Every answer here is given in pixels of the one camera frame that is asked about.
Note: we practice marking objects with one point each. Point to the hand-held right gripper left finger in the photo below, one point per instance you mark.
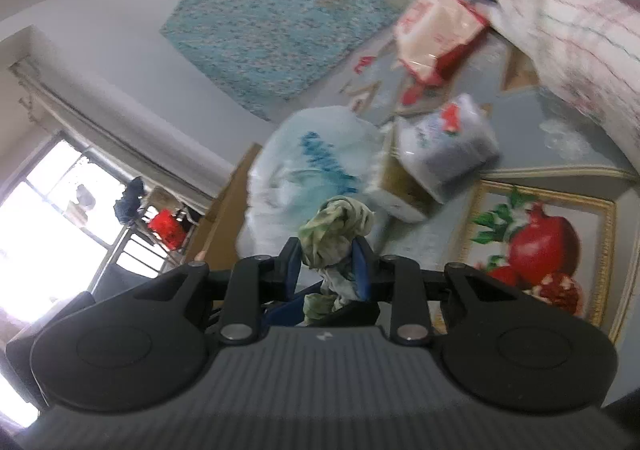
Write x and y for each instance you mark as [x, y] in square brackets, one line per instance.
[293, 265]

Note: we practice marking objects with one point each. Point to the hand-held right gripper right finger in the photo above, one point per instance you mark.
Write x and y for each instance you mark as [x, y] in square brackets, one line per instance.
[361, 270]

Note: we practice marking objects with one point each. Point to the green white patterned cloth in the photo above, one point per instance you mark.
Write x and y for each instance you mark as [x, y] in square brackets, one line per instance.
[335, 235]

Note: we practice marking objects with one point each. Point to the brown cardboard box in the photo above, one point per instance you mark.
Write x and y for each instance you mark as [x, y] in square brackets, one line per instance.
[225, 205]

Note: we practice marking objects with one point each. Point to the white flat box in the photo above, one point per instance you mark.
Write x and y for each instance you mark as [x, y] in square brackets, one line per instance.
[397, 190]

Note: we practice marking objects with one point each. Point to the white plastic bag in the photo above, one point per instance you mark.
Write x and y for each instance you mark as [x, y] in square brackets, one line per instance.
[305, 170]

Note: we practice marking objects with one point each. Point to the red bag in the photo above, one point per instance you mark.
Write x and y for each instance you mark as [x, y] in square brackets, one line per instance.
[166, 227]

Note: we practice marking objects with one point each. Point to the white tissue pack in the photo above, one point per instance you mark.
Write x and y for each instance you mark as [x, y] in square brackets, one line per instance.
[445, 150]

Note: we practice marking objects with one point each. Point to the dark hanging garment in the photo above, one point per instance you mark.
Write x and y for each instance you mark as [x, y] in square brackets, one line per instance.
[129, 200]

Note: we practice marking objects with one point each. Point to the framed pomegranate picture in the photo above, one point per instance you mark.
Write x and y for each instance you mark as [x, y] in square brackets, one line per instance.
[545, 240]

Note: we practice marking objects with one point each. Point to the red white snack packet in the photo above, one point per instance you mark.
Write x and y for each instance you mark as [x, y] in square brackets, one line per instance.
[435, 30]

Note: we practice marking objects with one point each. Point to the window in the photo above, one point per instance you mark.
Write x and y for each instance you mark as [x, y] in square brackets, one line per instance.
[45, 210]

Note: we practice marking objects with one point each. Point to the white striped quilt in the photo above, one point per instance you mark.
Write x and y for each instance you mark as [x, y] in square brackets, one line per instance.
[575, 40]

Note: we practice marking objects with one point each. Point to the teal patterned wall cloth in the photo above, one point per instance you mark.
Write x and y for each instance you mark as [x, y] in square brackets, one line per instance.
[280, 10]

